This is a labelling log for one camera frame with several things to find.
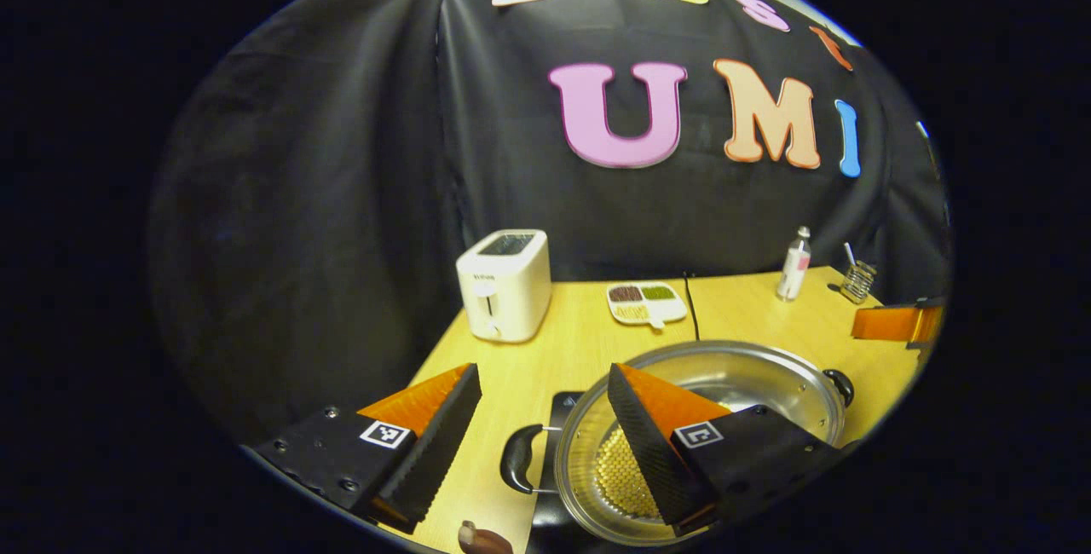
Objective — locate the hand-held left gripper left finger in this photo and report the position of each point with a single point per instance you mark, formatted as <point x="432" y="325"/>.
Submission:
<point x="443" y="452"/>

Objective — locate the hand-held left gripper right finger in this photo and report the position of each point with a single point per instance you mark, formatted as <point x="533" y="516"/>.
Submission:
<point x="648" y="460"/>

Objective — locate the black induction cooktop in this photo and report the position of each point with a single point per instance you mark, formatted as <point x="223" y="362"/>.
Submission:
<point x="554" y="528"/>

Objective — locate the clear bottle with pink label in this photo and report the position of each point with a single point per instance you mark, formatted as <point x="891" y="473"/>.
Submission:
<point x="793" y="268"/>

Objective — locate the stainless steel pot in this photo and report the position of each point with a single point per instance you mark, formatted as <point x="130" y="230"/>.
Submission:
<point x="767" y="375"/>

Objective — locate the white toaster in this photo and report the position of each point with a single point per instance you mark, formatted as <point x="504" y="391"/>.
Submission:
<point x="503" y="290"/>

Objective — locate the pile of yellow soybeans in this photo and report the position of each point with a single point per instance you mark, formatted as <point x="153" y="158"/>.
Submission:
<point x="622" y="477"/>

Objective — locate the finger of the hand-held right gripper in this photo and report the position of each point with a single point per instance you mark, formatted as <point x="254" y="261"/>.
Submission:
<point x="886" y="324"/>

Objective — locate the white divided bean dish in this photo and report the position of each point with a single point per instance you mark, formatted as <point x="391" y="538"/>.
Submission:
<point x="646" y="302"/>

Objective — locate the clear square holder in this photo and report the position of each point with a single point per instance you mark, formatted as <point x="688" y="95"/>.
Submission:
<point x="857" y="283"/>

